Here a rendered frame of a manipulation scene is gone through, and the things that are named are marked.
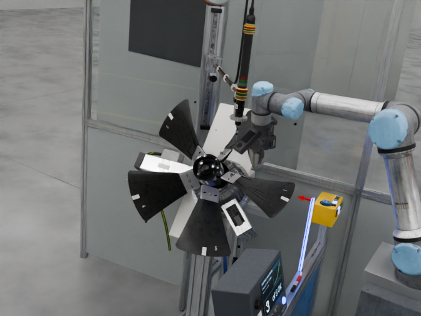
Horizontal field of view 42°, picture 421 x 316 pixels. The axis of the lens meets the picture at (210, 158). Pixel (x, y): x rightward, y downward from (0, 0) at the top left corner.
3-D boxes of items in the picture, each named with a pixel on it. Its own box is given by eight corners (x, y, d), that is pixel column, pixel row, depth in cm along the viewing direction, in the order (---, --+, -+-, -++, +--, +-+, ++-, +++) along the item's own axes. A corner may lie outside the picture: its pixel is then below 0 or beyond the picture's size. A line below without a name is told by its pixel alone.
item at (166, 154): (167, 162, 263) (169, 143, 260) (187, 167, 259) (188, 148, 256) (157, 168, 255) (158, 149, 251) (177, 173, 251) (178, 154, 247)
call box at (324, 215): (317, 211, 253) (322, 190, 249) (339, 217, 250) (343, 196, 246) (309, 224, 239) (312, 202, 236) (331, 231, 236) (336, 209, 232)
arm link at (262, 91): (267, 91, 191) (247, 84, 196) (265, 118, 197) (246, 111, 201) (279, 84, 196) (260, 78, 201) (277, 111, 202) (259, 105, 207)
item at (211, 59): (203, 69, 275) (205, 52, 272) (217, 70, 277) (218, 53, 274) (207, 74, 266) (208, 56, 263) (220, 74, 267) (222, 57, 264)
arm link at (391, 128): (443, 262, 179) (416, 100, 172) (430, 281, 168) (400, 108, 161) (408, 261, 187) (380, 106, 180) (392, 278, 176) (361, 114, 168)
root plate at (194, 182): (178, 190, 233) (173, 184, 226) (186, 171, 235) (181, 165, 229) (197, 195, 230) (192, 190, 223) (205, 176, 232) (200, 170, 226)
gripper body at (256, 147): (275, 149, 210) (277, 122, 204) (258, 156, 206) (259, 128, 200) (263, 141, 216) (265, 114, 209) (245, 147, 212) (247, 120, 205)
